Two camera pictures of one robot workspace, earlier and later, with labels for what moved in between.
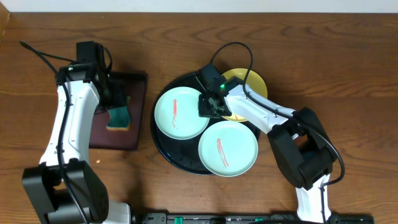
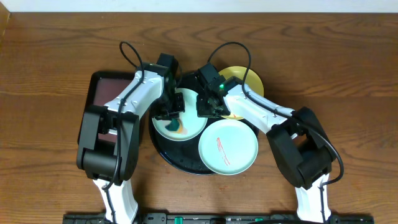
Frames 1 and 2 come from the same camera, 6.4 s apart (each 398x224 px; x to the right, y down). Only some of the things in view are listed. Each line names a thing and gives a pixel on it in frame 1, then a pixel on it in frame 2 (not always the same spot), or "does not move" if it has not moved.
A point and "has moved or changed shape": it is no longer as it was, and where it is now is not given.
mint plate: (228, 149) does not move
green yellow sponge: (119, 119) has moved or changed shape
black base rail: (250, 218) does not move
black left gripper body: (116, 98) to (171, 108)
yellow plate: (253, 80) has moved or changed shape
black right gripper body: (206, 109) does not move
